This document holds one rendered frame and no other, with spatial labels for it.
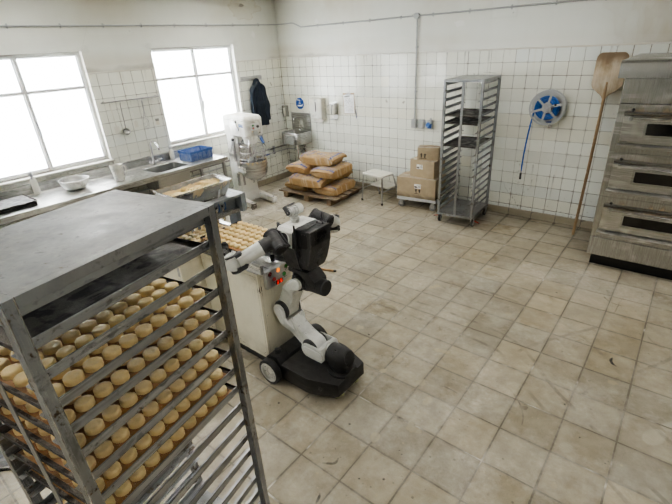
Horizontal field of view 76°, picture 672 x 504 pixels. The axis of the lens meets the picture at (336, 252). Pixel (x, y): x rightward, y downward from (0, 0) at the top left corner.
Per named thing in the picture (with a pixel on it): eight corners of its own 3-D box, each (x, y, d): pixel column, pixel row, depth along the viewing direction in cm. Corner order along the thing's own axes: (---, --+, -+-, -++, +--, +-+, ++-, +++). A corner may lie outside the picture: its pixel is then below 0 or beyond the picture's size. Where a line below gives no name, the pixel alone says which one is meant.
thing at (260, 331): (216, 336, 377) (197, 244, 338) (247, 318, 400) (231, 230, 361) (271, 368, 335) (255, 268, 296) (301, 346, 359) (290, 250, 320)
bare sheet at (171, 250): (126, 231, 160) (125, 227, 160) (207, 247, 143) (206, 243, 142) (-66, 315, 113) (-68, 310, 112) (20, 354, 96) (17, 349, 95)
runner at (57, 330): (209, 244, 146) (207, 236, 145) (215, 245, 145) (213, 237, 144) (11, 356, 96) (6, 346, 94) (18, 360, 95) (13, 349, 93)
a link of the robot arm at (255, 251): (236, 277, 256) (268, 257, 260) (224, 259, 252) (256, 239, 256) (234, 273, 267) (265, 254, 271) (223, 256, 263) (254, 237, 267)
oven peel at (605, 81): (558, 232, 534) (597, 52, 464) (559, 231, 537) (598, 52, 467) (585, 237, 517) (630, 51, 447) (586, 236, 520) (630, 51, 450)
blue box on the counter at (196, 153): (192, 162, 600) (190, 152, 594) (179, 160, 616) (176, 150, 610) (214, 156, 629) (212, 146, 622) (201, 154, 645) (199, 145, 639)
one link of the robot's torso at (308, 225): (339, 261, 292) (336, 212, 276) (306, 282, 268) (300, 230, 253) (306, 252, 309) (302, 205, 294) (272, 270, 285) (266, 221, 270)
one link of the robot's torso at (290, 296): (298, 312, 329) (321, 278, 297) (281, 323, 317) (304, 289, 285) (285, 298, 333) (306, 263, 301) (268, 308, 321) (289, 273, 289)
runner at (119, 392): (222, 310, 158) (221, 303, 157) (228, 312, 157) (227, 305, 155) (52, 441, 108) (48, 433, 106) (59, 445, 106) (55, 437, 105)
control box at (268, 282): (264, 288, 309) (261, 272, 303) (288, 275, 325) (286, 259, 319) (267, 290, 307) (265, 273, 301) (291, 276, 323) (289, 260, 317)
